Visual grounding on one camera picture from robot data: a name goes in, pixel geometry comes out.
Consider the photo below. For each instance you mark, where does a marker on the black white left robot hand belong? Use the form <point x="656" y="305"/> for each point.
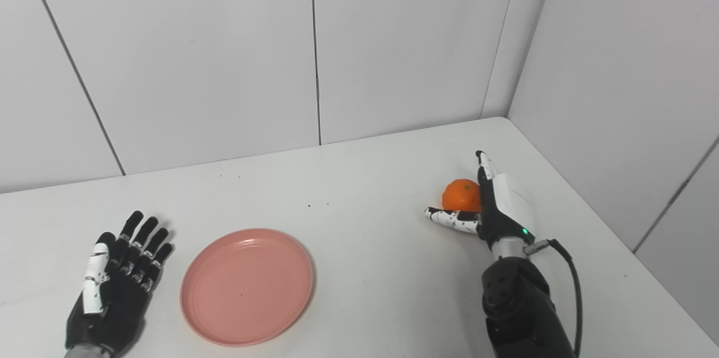
<point x="121" y="307"/>

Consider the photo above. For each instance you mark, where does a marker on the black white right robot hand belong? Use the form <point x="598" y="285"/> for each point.
<point x="505" y="212"/>

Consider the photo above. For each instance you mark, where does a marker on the orange mandarin fruit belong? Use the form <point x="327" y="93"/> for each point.
<point x="460" y="195"/>

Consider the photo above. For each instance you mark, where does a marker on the pink round plate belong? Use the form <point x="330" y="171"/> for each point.
<point x="247" y="288"/>

